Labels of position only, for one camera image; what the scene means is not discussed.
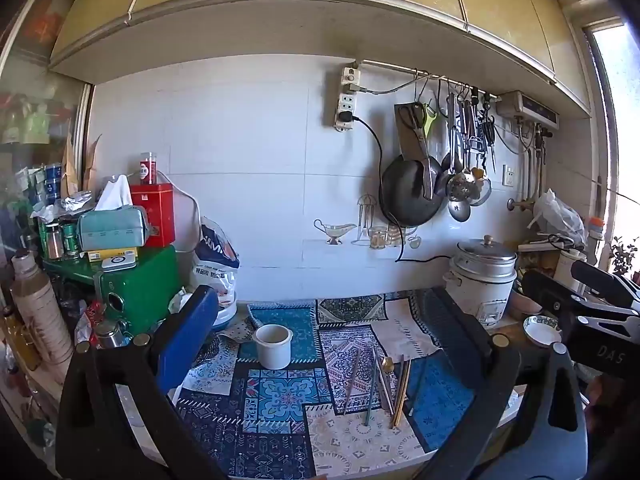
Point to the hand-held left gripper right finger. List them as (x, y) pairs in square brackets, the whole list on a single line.
[(455, 340)]

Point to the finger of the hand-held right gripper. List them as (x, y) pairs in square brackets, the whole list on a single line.
[(555, 300), (605, 280)]

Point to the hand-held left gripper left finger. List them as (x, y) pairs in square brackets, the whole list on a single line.
[(187, 345)]

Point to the gold spoon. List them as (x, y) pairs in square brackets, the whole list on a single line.
[(387, 364)]

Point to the white cup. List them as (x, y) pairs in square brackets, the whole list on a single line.
[(272, 350)]

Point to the teal chopstick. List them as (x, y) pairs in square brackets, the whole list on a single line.
[(372, 385)]

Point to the grey chopstick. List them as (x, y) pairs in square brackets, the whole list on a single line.
[(356, 372)]

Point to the pink chopstick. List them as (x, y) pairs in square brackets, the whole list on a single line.
[(350, 385)]

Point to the potted plant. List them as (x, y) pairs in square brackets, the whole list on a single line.
[(622, 257)]

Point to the small patterned bowl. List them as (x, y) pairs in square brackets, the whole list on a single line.
[(541, 331)]

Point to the white jar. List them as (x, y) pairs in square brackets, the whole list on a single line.
[(567, 267)]

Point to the bottle with orange cap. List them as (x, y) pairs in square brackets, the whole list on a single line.
[(595, 240)]

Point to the white bowl with plastic wrap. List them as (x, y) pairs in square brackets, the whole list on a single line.
[(225, 312)]

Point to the white rice cooker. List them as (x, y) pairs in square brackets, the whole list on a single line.
[(482, 280)]

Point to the small lidded metal can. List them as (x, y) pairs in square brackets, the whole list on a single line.
[(110, 335)]

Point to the clear plastic bag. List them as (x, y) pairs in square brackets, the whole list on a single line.
[(557, 215)]

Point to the blue and white plastic bag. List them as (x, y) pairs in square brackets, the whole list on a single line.
[(215, 255)]

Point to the small white device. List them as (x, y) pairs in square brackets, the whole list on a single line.
[(120, 262)]

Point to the patchwork patterned mat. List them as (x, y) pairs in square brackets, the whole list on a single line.
[(280, 410)]

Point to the yellow box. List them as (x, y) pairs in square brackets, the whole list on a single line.
[(110, 254)]

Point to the metal faucet pipe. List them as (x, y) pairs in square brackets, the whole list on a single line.
[(530, 180)]

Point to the round metal spoon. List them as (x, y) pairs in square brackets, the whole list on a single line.
[(459, 210)]

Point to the red tin box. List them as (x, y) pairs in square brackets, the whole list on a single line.
[(157, 215)]

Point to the teal tissue box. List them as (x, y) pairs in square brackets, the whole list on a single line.
[(112, 227)]

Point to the window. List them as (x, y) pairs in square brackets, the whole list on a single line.
[(617, 135)]

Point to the slotted metal skimmer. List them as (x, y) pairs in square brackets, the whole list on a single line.
[(461, 187)]

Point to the beige ribbed flask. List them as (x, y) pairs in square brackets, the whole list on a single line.
[(42, 310)]

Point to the black wok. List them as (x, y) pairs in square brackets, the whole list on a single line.
[(407, 190)]

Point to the green can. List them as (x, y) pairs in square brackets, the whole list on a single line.
[(71, 239)]

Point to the red can with white lid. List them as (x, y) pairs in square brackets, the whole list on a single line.
[(147, 169)]

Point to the crumpled foil bag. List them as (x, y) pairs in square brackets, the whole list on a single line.
[(65, 206)]

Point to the white water heater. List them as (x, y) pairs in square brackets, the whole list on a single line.
[(530, 107)]

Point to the row of hanging kitchen tools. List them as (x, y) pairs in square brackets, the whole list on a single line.
[(475, 125)]

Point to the brown paper bag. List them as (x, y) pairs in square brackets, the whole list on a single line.
[(80, 165)]

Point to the blue tin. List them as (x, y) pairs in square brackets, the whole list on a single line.
[(53, 182)]

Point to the white power strip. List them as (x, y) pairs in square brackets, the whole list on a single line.
[(350, 77), (345, 110)]

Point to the glass cabinet door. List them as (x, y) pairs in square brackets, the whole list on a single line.
[(35, 110)]

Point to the white wall socket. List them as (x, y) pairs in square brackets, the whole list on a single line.
[(509, 175)]

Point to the metal hanging rail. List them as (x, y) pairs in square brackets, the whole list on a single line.
[(400, 67)]

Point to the yellow wall cabinet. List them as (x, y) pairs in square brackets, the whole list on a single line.
[(320, 15)]

